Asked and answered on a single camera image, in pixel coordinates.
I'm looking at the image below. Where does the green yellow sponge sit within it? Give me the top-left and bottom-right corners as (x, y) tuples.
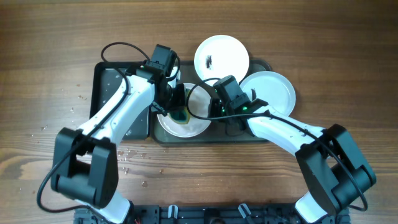
(167, 88), (191, 124)

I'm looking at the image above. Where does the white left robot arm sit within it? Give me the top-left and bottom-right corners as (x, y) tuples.
(48, 63), (184, 223)

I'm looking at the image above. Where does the pink white plate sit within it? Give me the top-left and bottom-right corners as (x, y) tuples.
(157, 86), (211, 138)

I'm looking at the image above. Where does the black water tray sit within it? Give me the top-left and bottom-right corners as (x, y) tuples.
(90, 62), (150, 141)

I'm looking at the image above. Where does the light blue plate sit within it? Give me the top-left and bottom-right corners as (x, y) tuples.
(239, 71), (296, 116)

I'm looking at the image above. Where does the cream white plate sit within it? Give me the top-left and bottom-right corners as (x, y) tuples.
(193, 35), (249, 82)

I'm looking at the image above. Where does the grey serving tray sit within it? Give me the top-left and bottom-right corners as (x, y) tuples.
(149, 59), (273, 147)

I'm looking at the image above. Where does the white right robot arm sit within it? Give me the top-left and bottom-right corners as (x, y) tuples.
(208, 98), (376, 223)

